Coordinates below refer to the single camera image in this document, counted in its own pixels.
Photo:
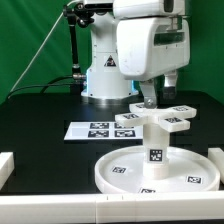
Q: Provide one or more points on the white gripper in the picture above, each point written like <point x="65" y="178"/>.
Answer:
<point x="146" y="49"/>

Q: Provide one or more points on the white cross-shaped table base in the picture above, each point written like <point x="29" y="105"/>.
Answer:
<point x="172" y="119"/>

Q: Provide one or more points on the white round table top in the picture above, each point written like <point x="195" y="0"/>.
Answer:
<point x="121" y="171"/>

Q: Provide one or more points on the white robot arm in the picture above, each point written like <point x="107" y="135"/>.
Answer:
<point x="105" y="83"/>

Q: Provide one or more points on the white right barrier block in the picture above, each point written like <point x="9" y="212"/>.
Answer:
<point x="216" y="155"/>

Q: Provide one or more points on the white barrier block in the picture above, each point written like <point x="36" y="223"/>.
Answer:
<point x="216" y="155"/>
<point x="6" y="167"/>

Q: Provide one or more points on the white marker board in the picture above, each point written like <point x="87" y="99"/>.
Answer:
<point x="101" y="130"/>

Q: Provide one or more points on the white left barrier block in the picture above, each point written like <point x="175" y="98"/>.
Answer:
<point x="6" y="167"/>

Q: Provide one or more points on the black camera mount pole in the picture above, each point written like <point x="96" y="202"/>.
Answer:
<point x="76" y="16"/>

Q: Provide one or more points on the white front barrier rail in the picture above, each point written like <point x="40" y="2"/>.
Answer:
<point x="111" y="208"/>

